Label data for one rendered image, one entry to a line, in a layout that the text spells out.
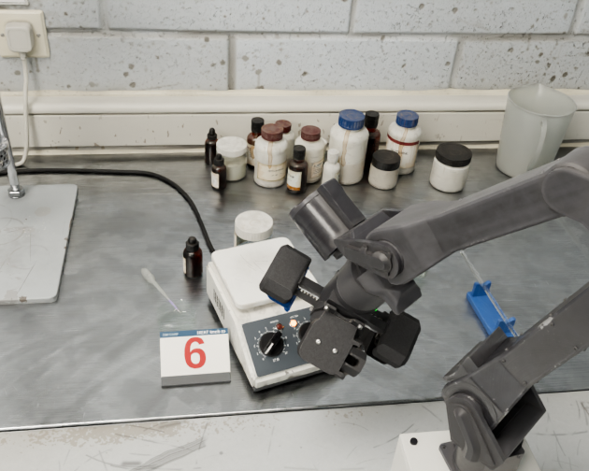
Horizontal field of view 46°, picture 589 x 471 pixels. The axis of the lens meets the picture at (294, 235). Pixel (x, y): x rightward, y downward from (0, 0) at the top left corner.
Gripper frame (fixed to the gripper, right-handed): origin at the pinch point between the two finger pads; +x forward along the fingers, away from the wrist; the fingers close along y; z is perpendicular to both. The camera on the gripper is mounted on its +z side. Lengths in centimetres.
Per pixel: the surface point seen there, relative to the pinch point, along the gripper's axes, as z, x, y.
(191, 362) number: 9.0, 14.3, -11.7
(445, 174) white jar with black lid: -48, 25, 11
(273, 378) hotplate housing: 6.7, 10.1, -1.4
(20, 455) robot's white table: 28.8, 12.7, -23.3
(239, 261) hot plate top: -6.4, 12.5, -12.9
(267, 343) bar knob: 3.3, 9.2, -4.3
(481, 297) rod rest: -21.7, 13.5, 21.7
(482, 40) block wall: -75, 18, 6
